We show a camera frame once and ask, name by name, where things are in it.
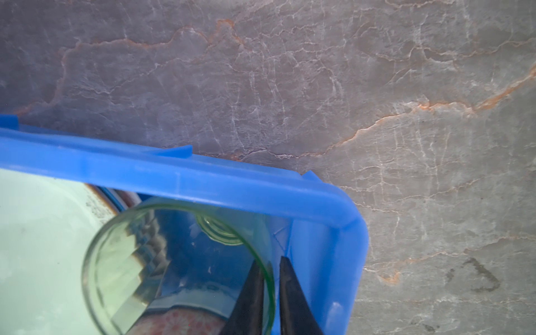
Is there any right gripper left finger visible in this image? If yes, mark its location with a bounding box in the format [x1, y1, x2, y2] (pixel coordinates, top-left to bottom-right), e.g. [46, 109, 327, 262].
[219, 260, 265, 335]

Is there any orange blue patterned bowl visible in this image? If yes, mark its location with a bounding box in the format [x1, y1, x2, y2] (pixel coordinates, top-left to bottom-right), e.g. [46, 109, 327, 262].
[127, 307, 226, 335]

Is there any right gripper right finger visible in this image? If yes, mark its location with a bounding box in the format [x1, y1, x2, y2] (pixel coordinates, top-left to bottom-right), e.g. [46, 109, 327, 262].
[279, 256, 323, 335]

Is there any blue plastic bin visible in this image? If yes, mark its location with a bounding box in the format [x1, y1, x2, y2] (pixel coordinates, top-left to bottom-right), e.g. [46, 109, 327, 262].
[1, 115, 369, 334]

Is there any green pineapple plate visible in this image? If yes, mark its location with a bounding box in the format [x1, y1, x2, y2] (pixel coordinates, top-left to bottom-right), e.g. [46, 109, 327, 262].
[1, 170, 117, 334]

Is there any green glass cup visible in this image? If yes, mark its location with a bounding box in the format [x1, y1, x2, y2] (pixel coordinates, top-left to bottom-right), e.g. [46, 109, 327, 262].
[82, 199, 276, 334]

